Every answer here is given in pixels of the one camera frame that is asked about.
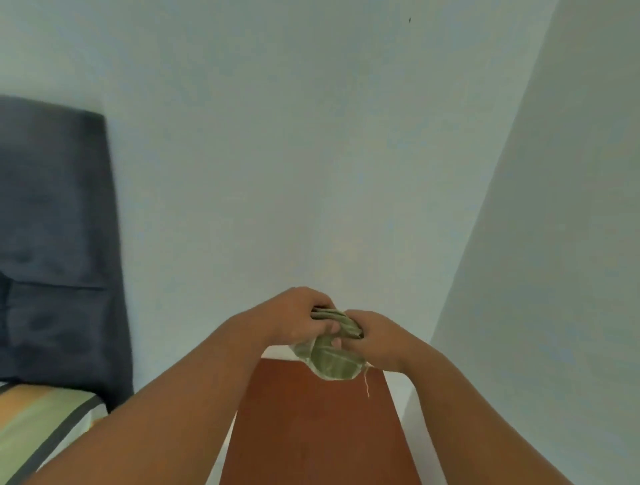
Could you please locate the person's left forearm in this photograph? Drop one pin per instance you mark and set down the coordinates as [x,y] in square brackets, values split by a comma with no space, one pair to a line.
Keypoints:
[150,429]

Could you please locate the person's right hand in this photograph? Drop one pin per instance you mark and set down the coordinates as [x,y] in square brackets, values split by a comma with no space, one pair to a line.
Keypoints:
[390,345]

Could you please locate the striped bed sheet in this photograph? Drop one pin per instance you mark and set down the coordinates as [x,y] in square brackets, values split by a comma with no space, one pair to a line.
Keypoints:
[35,424]

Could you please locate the green checked cleaning cloth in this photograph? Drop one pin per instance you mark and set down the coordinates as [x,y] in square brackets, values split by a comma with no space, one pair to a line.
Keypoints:
[332,365]

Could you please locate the person's left hand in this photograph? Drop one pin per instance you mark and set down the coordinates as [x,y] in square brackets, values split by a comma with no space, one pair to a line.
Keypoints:
[285,320]

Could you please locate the brown wooden bedside cabinet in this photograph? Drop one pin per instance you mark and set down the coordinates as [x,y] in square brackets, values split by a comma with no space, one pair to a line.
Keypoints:
[310,429]

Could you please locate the person's right forearm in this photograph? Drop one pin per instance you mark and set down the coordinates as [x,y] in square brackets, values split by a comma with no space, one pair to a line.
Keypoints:
[480,434]

